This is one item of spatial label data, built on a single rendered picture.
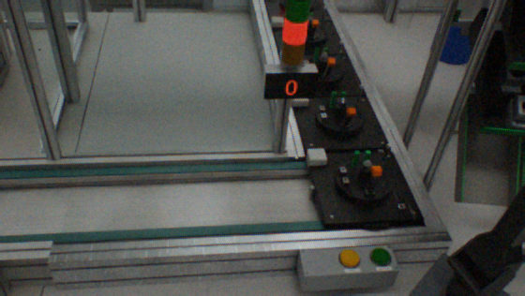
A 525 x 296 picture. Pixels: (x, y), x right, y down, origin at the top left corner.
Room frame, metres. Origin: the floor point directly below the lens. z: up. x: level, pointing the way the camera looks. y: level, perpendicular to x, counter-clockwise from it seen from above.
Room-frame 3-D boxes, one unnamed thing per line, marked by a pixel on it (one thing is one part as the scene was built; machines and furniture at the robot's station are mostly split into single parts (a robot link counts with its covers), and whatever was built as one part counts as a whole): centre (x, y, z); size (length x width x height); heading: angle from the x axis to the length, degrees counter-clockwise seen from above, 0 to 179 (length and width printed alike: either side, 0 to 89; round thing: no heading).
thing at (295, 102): (1.16, -0.22, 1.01); 0.24 x 0.24 x 0.13; 10
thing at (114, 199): (0.88, 0.04, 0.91); 0.84 x 0.28 x 0.10; 100
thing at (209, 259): (0.71, -0.01, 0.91); 0.89 x 0.06 x 0.11; 100
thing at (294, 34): (0.99, -0.05, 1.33); 0.05 x 0.05 x 0.05
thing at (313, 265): (0.68, -0.21, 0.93); 0.21 x 0.07 x 0.06; 100
